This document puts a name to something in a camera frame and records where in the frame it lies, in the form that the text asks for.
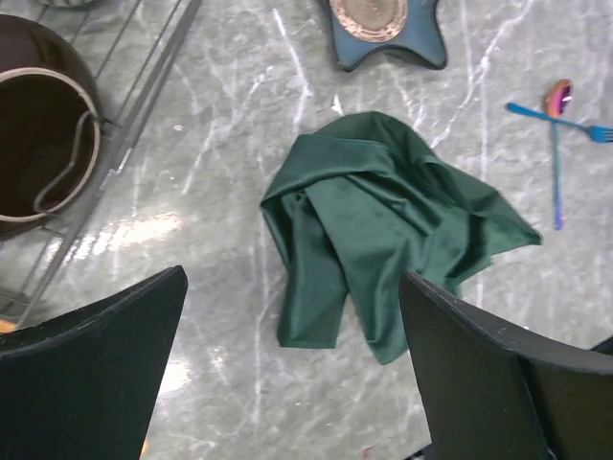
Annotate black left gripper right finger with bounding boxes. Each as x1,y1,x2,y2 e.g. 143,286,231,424
399,273,612,459

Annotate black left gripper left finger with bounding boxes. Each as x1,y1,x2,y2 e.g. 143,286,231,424
1,265,188,459

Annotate dark green cloth napkin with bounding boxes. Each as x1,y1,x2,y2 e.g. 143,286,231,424
261,111,542,364

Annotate dark brown ceramic bowl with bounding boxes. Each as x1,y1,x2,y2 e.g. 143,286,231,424
1,14,102,240

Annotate blue metal fork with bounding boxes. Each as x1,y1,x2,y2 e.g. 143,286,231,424
506,103,613,143

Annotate iridescent rainbow metal spoon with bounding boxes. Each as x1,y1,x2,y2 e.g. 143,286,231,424
543,79,573,230

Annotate blue star-shaped ceramic dish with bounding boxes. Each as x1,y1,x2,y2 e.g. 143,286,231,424
322,0,448,72

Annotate black wire dish rack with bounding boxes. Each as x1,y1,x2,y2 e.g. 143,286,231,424
1,0,201,331

